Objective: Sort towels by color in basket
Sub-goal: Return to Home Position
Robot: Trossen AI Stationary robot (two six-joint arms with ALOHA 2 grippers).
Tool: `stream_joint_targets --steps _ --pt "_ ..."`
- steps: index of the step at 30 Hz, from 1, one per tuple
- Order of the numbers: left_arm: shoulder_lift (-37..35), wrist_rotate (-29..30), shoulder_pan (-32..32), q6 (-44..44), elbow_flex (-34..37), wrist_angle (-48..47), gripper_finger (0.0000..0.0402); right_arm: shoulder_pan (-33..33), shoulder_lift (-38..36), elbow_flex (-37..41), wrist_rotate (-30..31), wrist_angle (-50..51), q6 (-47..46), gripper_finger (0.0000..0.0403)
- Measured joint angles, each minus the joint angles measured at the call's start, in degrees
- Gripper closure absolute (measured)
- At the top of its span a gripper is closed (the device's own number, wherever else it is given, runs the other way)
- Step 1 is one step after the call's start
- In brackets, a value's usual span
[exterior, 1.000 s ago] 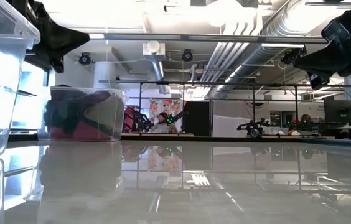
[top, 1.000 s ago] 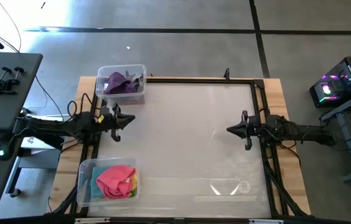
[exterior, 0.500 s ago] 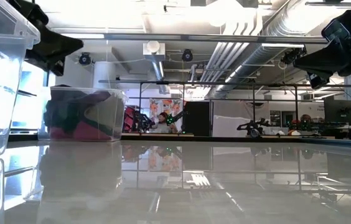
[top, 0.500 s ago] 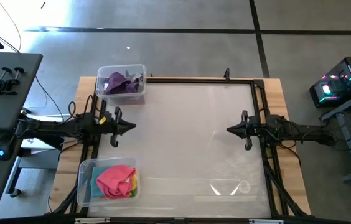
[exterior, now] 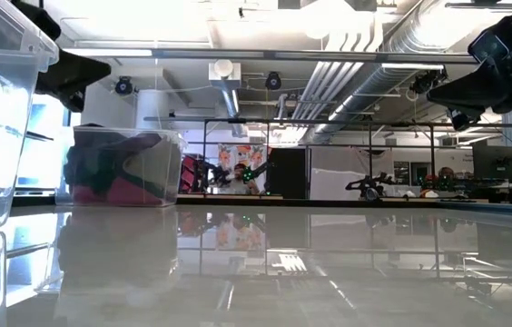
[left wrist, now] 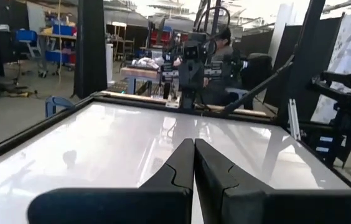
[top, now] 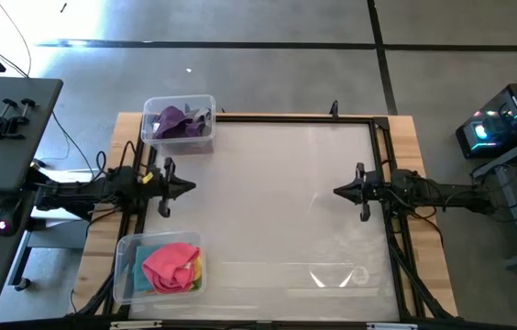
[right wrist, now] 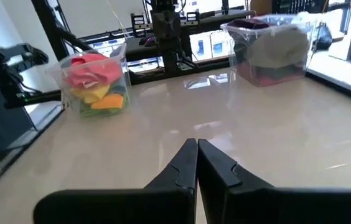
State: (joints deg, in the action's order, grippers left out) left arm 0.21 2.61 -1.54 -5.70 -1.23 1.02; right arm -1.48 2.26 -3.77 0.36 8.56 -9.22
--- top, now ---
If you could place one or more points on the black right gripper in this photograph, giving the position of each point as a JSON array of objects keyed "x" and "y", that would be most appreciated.
[{"x": 368, "y": 190}]

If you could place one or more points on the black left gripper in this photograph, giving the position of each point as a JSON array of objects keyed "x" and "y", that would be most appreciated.
[{"x": 164, "y": 188}]

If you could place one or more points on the purple towel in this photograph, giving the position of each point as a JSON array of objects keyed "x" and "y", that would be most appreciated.
[{"x": 173, "y": 124}]

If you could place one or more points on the grey towel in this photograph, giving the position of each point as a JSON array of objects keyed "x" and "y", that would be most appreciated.
[{"x": 205, "y": 120}]

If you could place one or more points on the yellow towel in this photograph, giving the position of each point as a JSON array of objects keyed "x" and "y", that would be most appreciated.
[{"x": 198, "y": 268}]

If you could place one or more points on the pink towel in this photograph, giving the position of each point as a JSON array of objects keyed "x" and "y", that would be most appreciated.
[{"x": 169, "y": 268}]

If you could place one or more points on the teal towel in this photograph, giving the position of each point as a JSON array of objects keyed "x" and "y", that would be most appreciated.
[{"x": 139, "y": 275}]

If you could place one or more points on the light green towel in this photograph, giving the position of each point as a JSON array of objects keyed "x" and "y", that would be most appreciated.
[{"x": 197, "y": 285}]

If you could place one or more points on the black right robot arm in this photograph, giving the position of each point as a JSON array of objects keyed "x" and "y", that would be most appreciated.
[{"x": 446, "y": 192}]

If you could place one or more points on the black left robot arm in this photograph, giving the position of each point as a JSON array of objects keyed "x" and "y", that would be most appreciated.
[{"x": 84, "y": 192}]

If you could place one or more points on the clear plastic bin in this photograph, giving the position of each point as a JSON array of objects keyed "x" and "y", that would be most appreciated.
[
  {"x": 123, "y": 256},
  {"x": 148, "y": 105}
]

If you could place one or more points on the white label strip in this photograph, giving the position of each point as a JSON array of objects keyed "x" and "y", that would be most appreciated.
[{"x": 135, "y": 324}]

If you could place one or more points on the computer tower with lights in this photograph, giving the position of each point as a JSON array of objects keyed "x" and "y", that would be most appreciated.
[{"x": 506, "y": 124}]

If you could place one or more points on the black computer mouse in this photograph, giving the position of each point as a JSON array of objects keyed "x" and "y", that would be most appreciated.
[{"x": 8, "y": 215}]

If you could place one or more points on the black frame bracket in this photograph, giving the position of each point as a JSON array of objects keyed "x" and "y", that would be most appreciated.
[{"x": 334, "y": 109}]

